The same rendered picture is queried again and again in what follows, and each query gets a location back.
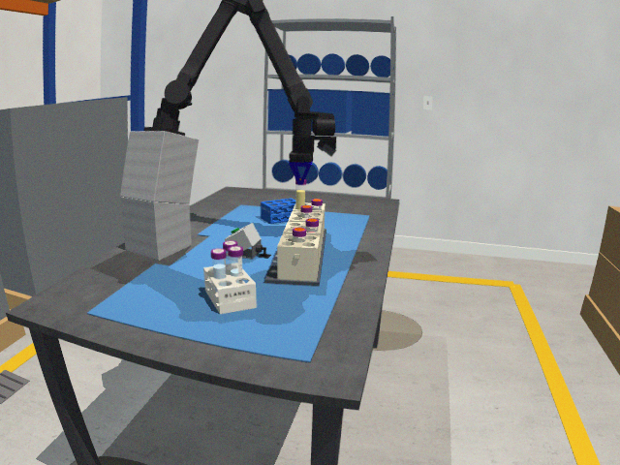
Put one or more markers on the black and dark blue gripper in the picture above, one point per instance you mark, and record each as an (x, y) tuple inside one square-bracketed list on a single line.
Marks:
[(294, 163)]

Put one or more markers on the pink sample tube with orange cap dot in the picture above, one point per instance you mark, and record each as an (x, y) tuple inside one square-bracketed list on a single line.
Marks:
[(312, 225)]

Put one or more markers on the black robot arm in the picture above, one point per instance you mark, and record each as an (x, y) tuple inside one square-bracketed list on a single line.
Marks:
[(178, 94)]

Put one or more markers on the white tube rack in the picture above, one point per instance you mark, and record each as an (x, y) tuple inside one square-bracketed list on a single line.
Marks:
[(234, 297)]

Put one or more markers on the blue flat mat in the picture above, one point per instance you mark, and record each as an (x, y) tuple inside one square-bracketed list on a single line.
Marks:
[(289, 319)]

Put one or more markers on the blue tube rack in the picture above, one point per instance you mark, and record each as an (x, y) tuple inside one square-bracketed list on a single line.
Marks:
[(279, 216)]

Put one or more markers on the centrifuge tube with yellow liquid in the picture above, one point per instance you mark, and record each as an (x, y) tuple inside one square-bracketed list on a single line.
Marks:
[(299, 234)]

